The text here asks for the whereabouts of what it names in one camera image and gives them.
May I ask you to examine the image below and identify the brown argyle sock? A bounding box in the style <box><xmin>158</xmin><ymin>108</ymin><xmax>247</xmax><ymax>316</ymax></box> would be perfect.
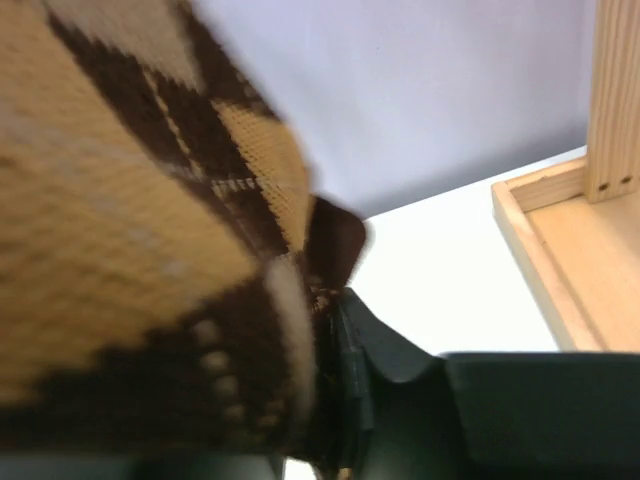
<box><xmin>1</xmin><ymin>1</ymin><xmax>366</xmax><ymax>479</ymax></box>

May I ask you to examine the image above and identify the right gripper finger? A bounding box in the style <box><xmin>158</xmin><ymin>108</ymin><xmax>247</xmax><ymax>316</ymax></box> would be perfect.
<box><xmin>331</xmin><ymin>290</ymin><xmax>639</xmax><ymax>479</ymax></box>

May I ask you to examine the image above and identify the wooden hanger rack stand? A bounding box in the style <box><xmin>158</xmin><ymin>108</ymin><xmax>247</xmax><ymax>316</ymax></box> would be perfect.
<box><xmin>492</xmin><ymin>1</ymin><xmax>639</xmax><ymax>353</ymax></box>

